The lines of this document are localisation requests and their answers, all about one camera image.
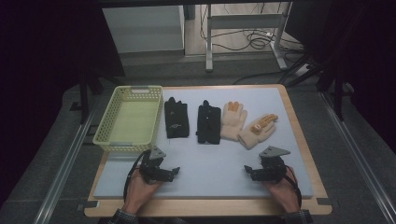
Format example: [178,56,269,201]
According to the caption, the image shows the tangle of black floor cables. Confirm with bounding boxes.
[200,27,304,53]

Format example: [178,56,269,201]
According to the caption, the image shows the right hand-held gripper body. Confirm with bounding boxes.
[259,146,291,183]

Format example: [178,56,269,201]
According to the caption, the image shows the black glove with white print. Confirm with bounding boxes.
[163,96,191,139]

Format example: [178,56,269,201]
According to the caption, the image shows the long black floor cable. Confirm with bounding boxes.
[232,70,289,86]

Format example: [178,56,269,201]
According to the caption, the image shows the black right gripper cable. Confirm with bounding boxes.
[284,165,304,209]

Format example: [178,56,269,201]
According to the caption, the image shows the plain black glove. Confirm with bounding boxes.
[195,99,222,146]

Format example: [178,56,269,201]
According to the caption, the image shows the black stand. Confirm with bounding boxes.
[78,69,105,125]
[316,59,347,122]

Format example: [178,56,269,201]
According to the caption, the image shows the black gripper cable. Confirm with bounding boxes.
[284,165,304,209]
[122,149,151,203]

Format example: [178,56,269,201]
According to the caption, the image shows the white cabinet panel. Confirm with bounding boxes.
[102,5,185,54]

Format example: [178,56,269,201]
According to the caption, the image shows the dark curtain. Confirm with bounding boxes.
[284,0,396,153]
[0,0,126,206]

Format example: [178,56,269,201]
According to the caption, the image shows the cream knit glove orange fingertips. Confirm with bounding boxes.
[219,101,248,143]
[237,113,279,150]

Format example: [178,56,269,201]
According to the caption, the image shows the metal floor rail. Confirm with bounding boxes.
[32,102,98,224]
[319,91,396,224]

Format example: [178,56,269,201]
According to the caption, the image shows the person's right hand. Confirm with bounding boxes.
[262,175,302,214]

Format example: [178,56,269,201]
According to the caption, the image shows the white metal stand frame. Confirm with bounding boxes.
[205,2,293,73]

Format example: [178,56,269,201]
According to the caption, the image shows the person's left hand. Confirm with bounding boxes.
[122,172,163,215]

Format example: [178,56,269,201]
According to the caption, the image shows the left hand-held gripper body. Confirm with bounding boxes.
[138,145,171,185]

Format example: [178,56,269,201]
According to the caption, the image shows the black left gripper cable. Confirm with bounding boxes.
[122,149,151,203]

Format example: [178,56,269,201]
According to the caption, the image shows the pale yellow plastic basket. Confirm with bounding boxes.
[92,85,164,153]

